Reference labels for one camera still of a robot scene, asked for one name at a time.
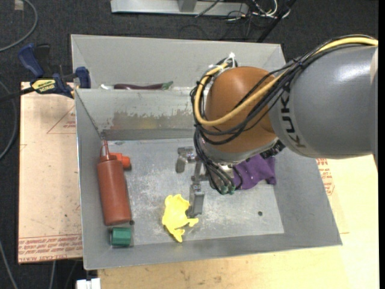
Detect dark green block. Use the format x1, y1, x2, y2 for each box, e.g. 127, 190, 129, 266
109, 226, 134, 247

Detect grey metal bin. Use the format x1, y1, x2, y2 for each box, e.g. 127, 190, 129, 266
70, 34, 343, 271

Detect yellow soft toy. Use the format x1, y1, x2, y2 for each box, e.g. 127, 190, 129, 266
161, 193, 200, 243

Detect purple cloth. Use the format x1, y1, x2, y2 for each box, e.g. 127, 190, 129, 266
232, 155, 277, 191

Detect red-brown squeeze bottle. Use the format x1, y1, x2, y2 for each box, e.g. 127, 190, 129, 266
96, 140, 133, 226

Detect small orange-red toy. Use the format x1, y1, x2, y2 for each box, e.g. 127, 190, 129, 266
115, 152, 131, 170

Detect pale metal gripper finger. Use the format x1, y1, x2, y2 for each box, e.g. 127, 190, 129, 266
175, 146, 196, 174
188, 184, 206, 218

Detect brown cardboard board, red print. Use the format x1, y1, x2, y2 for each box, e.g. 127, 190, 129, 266
17, 81, 350, 265

